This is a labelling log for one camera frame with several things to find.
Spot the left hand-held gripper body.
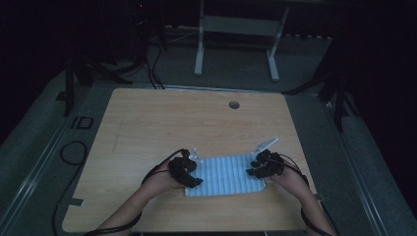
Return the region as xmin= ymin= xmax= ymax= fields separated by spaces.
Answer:
xmin=167 ymin=147 xmax=205 ymax=185

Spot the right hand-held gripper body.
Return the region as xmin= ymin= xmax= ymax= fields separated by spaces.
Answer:
xmin=251 ymin=137 xmax=287 ymax=180

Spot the blue white striped towel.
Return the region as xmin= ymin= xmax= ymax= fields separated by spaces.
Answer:
xmin=184 ymin=154 xmax=267 ymax=199

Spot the person's left hand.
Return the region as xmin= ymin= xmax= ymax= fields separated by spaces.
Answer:
xmin=141 ymin=160 xmax=185 ymax=200

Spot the person's right hand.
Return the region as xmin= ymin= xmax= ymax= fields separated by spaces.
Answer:
xmin=264 ymin=164 xmax=312 ymax=201

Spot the black tripod stand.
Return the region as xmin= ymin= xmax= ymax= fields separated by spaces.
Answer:
xmin=280 ymin=30 xmax=361 ymax=133
xmin=55 ymin=53 xmax=134 ymax=118

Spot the black square floor socket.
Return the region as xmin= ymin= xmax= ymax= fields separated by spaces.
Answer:
xmin=70 ymin=115 xmax=95 ymax=130

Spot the metal floor rail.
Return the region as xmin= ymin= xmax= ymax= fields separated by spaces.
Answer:
xmin=0 ymin=86 xmax=96 ymax=232
xmin=91 ymin=83 xmax=330 ymax=97
xmin=323 ymin=96 xmax=391 ymax=236

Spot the black floor cable bundle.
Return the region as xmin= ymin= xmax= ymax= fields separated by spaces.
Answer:
xmin=141 ymin=19 xmax=166 ymax=90

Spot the black floor cable loop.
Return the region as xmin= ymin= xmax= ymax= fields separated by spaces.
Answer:
xmin=51 ymin=140 xmax=89 ymax=236

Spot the white metal stand frame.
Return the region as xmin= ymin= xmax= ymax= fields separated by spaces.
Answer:
xmin=194 ymin=0 xmax=291 ymax=83

